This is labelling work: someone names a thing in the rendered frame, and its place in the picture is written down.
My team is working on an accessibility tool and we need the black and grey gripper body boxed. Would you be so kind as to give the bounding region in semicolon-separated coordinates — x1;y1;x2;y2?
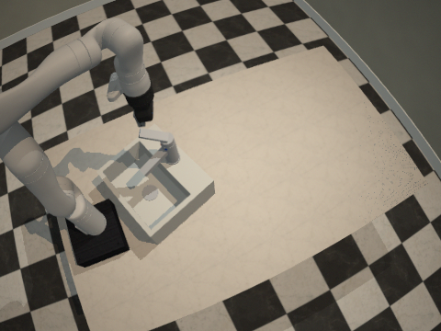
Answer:
107;71;154;122

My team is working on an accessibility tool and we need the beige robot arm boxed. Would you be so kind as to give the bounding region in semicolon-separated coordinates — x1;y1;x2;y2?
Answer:
0;17;146;235

